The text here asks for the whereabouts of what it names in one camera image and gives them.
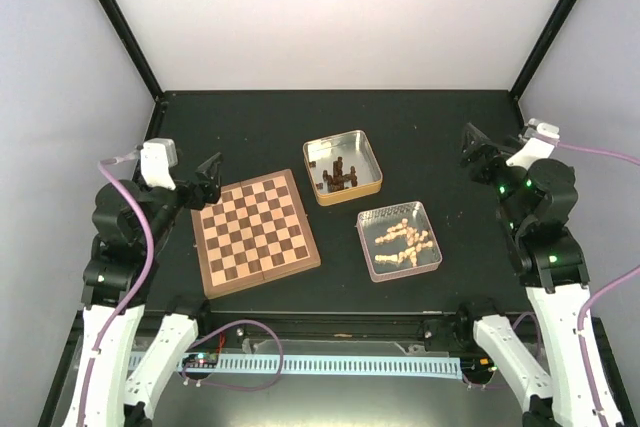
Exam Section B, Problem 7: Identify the wooden chess board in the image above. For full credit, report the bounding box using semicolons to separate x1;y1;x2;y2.
191;169;321;299

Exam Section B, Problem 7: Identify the gold tin box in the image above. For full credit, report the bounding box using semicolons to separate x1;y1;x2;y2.
302;130;384;207

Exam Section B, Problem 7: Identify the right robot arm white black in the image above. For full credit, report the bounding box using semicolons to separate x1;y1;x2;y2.
454;119;624;426

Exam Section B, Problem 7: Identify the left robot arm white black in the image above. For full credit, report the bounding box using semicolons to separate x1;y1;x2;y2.
64;154;222;426

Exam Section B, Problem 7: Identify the pile of dark chess pieces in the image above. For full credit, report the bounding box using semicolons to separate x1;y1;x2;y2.
314;156;358;193

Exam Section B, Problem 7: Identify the small circuit board left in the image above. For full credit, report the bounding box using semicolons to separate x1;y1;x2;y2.
182;352;218;370

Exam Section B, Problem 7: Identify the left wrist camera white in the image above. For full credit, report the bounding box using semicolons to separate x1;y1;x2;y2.
140;138;178;191

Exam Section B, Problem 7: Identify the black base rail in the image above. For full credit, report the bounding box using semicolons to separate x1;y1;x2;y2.
198;312;457;342

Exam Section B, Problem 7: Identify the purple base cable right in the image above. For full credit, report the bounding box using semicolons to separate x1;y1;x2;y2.
461;311;541;392

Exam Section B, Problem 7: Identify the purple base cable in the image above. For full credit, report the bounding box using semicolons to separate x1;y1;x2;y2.
179;318;284;392
461;311;541;392

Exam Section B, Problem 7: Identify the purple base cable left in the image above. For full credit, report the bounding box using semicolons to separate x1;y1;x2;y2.
179;318;284;392

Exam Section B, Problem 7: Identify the white slotted cable duct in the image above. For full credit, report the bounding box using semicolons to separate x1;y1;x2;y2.
128;351;462;381

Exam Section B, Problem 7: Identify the right black frame post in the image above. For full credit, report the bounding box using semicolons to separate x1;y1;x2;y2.
510;0;578;102

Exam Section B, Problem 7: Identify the black frame post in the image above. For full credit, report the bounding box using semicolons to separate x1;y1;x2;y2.
510;0;578;102
98;0;164;101

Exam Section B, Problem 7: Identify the left black frame post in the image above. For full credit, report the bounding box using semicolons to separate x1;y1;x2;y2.
98;0;164;101

